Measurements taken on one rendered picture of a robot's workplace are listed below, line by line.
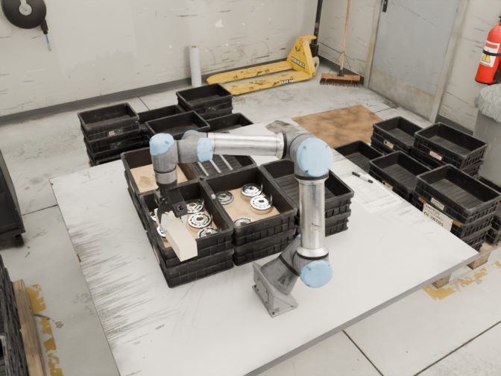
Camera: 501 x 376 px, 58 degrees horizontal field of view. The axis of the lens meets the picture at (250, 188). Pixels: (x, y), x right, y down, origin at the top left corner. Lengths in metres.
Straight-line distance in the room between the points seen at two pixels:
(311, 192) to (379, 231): 0.80
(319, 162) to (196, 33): 4.08
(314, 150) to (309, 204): 0.19
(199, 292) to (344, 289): 0.60
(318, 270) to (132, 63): 4.01
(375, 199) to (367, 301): 0.71
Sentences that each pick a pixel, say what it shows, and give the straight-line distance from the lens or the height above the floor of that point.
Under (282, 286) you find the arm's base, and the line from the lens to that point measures 1.77.
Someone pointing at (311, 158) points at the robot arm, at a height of 1.36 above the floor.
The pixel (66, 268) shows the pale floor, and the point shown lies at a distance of 3.21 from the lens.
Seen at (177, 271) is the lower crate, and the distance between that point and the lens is 1.87.
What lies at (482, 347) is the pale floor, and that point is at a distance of 2.90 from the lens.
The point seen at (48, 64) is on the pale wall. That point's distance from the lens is 5.06.
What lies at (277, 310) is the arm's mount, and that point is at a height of 0.72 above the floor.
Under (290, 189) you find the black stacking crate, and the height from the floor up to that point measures 0.83.
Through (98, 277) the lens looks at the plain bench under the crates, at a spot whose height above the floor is 0.70.
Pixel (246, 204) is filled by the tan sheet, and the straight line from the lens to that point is 2.13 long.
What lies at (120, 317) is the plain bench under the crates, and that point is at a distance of 1.90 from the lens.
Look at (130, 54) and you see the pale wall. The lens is 5.21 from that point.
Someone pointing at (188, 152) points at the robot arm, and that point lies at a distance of 1.43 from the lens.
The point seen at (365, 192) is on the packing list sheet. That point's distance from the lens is 2.50.
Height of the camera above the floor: 2.13
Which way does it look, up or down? 36 degrees down
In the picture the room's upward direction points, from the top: straight up
